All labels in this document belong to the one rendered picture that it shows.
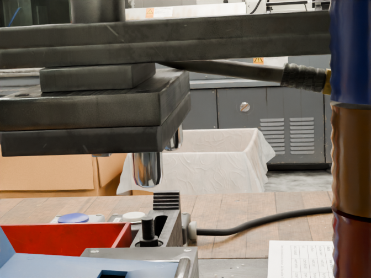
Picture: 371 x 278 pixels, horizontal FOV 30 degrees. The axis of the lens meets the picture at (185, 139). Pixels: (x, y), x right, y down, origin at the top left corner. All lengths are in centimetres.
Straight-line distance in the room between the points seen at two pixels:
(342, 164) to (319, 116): 475
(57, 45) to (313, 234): 54
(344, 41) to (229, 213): 80
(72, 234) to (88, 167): 199
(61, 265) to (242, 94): 444
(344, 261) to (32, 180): 266
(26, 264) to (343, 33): 40
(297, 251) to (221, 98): 418
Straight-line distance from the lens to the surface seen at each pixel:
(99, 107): 41
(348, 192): 22
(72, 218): 90
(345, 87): 22
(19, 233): 82
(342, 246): 23
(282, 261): 81
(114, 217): 91
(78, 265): 56
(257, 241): 88
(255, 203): 105
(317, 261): 81
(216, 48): 44
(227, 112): 499
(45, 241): 81
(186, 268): 54
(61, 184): 283
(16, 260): 58
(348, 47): 22
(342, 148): 22
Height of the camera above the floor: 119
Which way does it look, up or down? 10 degrees down
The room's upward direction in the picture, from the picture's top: 3 degrees counter-clockwise
